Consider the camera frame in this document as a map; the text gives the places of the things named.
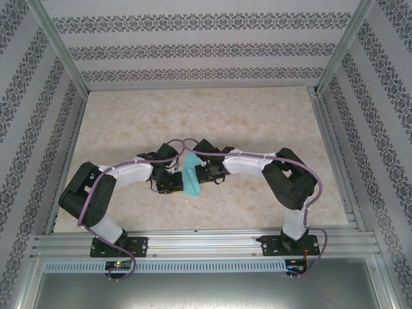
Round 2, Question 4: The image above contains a grey sheet metal panel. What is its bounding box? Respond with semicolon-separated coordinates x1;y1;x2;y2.
32;257;395;309

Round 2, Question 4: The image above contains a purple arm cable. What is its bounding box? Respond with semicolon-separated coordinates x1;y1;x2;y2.
78;138;191;283
182;137;332;279

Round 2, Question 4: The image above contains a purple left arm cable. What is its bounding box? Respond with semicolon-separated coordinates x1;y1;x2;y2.
78;138;191;283

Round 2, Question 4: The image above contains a turquoise cloth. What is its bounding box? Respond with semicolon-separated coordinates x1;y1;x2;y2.
180;151;204;197

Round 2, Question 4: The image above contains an aluminium frame bar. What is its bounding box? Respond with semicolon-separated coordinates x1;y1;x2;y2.
366;256;405;309
12;254;46;309

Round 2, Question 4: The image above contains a grey slotted cable duct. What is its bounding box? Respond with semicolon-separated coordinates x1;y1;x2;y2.
43;259;287;274

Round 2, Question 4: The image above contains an aluminium frame post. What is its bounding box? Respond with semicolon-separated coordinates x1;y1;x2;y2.
24;0;90;94
315;0;377;96

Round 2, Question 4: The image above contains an aluminium table side rail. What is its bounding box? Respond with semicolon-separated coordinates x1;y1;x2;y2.
307;86;366;232
43;91;89;235

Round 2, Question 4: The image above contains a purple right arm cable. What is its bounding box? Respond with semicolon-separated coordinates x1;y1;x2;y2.
182;137;332;279

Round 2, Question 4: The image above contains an aluminium mounting rail beam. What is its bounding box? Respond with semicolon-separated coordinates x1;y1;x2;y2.
30;227;382;259

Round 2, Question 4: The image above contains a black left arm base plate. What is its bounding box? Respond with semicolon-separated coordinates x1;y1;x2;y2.
89;237;149;258

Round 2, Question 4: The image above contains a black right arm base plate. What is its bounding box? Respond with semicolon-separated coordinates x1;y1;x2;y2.
261;234;321;258

